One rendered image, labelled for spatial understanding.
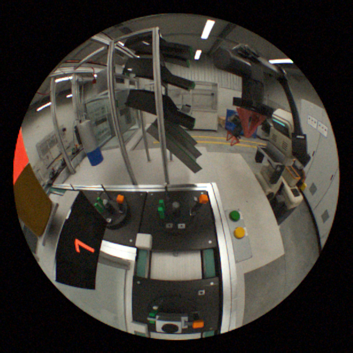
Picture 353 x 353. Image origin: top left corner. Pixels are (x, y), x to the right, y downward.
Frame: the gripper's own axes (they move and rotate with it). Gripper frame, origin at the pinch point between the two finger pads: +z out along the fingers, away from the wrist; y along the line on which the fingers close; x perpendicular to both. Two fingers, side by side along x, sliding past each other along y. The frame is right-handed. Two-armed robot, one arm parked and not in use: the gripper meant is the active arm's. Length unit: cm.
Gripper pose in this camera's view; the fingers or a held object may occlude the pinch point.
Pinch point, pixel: (247, 134)
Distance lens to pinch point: 30.8
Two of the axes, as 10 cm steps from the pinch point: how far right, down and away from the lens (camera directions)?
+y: -0.1, 6.5, -7.6
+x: 10.0, -0.1, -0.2
